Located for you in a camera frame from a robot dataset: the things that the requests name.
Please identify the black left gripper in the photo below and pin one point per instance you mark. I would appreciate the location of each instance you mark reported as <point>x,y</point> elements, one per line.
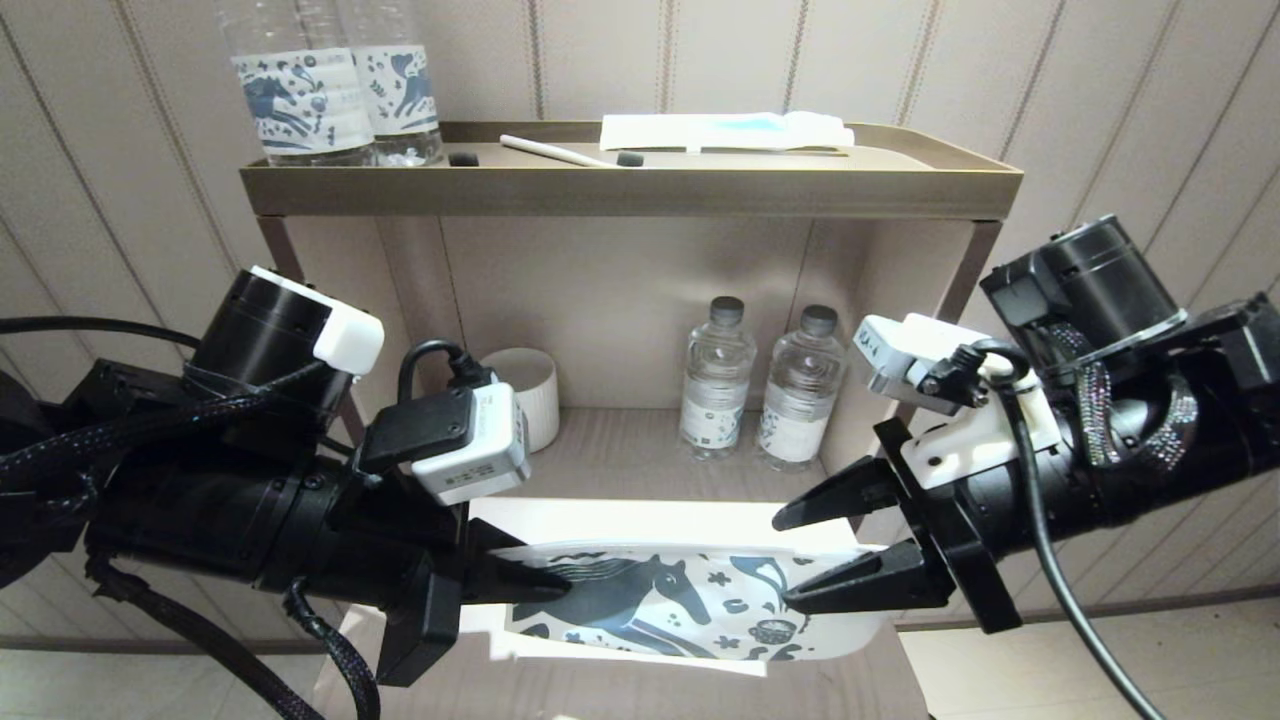
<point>425,630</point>

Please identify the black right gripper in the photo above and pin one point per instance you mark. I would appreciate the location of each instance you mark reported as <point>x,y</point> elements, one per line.
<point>960,560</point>

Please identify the white bag with horse print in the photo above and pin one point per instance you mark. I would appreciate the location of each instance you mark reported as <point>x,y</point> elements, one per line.
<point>700,600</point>

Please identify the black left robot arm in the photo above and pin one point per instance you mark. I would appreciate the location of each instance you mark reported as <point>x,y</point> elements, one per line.
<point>250,520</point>

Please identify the small clear water bottle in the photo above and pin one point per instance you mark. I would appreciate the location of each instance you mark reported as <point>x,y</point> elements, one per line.
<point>715,400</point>
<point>798,410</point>

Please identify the white ribbed ceramic mug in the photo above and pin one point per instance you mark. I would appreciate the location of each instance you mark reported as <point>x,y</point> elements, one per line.
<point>535,400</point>

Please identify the beige open shelf unit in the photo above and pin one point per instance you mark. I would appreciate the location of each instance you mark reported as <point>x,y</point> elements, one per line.
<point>620,190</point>

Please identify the small black cap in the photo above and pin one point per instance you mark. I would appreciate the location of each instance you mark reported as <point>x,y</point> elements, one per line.
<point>629,160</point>
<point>464,160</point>

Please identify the white stick toothbrush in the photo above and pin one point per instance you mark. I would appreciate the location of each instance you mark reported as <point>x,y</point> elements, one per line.
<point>550,151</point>

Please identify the white packet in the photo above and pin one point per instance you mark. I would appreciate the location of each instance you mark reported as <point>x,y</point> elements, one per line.
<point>720,132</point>

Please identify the large blue-label water bottle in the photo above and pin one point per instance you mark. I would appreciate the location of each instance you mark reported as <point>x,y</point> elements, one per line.
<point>300,100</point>
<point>405,90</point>

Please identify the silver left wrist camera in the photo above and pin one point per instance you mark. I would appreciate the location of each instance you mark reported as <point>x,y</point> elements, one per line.
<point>470,450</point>

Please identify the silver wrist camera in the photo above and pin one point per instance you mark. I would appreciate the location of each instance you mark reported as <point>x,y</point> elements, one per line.
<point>470,450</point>
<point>905,350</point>

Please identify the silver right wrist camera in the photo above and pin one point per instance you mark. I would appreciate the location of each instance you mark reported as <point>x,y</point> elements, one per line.
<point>905,350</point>

